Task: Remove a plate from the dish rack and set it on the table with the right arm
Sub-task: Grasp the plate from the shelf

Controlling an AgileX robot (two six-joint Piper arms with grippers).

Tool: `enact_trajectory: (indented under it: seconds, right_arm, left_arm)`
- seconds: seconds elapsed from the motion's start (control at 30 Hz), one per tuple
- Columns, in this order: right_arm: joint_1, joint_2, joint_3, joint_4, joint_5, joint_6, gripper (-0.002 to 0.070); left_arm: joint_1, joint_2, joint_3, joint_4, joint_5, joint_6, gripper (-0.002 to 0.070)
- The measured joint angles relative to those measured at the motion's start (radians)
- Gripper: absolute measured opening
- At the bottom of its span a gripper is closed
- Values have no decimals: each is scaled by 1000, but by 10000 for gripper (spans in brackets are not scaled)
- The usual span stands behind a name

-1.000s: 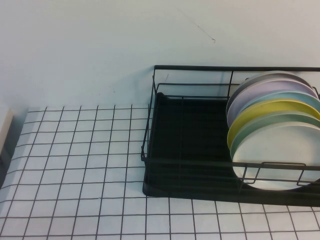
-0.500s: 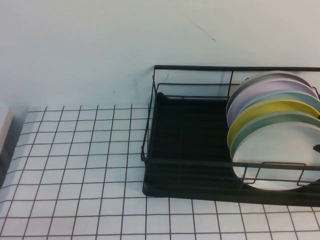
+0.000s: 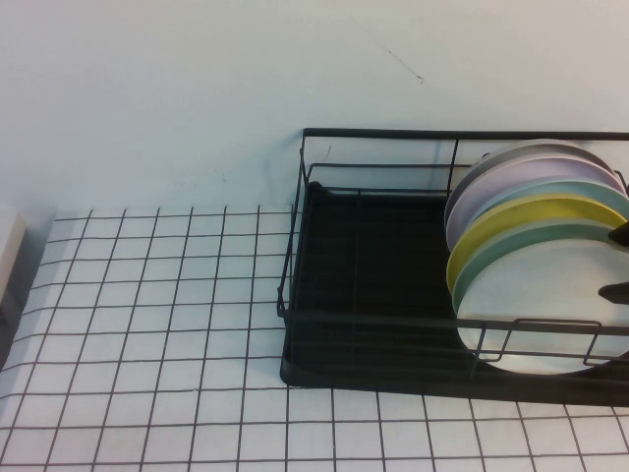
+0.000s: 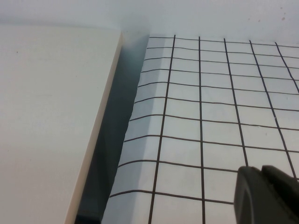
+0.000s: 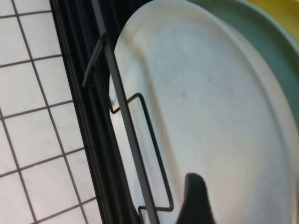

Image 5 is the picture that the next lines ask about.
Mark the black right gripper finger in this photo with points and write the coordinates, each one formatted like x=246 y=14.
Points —
x=195 y=200

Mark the white round plate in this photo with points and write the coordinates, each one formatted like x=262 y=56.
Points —
x=210 y=93

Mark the mint green round plate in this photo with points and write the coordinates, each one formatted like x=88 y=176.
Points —
x=257 y=28

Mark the yellow round plate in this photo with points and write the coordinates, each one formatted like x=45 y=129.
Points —
x=287 y=11

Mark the white black-grid tablecloth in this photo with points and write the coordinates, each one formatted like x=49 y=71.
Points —
x=23 y=93

